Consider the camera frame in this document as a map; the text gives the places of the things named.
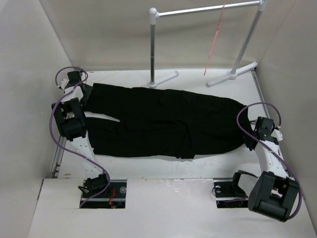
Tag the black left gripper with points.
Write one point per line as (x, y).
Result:
(88, 91)

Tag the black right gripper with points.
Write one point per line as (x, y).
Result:
(246, 140)

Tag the black trousers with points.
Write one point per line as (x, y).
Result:
(142, 122)

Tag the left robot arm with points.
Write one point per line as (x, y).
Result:
(70, 120)

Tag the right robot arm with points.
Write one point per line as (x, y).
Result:
(273, 193)

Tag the pink clothes hanger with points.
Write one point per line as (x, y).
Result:
(214, 41)

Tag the white clothes rack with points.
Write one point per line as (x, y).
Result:
(181, 38)

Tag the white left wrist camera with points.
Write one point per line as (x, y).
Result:
(63, 84)

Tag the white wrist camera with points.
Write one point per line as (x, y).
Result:
(63, 84)
(277, 134)

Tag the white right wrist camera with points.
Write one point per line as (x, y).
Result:
(277, 134)

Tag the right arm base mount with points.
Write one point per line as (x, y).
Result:
(228, 195)

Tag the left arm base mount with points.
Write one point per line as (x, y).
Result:
(101, 193)

